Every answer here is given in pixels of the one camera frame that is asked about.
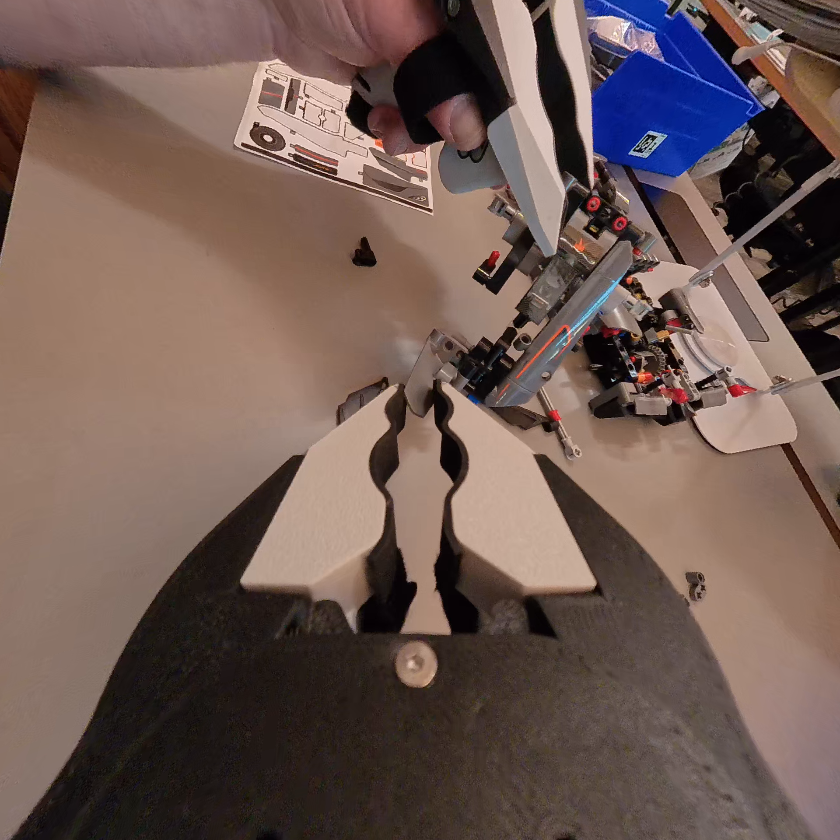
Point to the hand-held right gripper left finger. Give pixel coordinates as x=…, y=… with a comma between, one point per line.
x=315, y=525

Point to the large lego car chassis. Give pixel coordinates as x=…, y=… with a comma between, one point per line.
x=643, y=367

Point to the dark lego panel red pin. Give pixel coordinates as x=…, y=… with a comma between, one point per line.
x=522, y=417

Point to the black grey lego frame assembly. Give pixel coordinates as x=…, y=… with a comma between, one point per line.
x=571, y=308

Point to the person's left forearm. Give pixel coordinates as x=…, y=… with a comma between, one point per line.
x=131, y=29

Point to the white book stand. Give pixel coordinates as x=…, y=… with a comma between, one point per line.
x=748, y=420

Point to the white sticker sheet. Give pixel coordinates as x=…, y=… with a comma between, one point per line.
x=308, y=131

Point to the person's left hand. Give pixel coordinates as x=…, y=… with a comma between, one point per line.
x=354, y=33

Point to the blue parts bin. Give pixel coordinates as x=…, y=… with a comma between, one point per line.
x=676, y=98

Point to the dark ribbed lego panel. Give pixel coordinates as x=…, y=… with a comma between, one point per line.
x=361, y=400

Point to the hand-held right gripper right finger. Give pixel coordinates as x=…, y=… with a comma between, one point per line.
x=525, y=525

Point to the grey axle with red pin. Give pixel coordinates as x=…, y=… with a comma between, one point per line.
x=558, y=420

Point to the black lego pin connector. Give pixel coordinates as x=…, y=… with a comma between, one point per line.
x=364, y=254

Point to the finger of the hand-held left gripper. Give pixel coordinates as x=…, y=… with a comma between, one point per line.
x=508, y=59
x=574, y=65

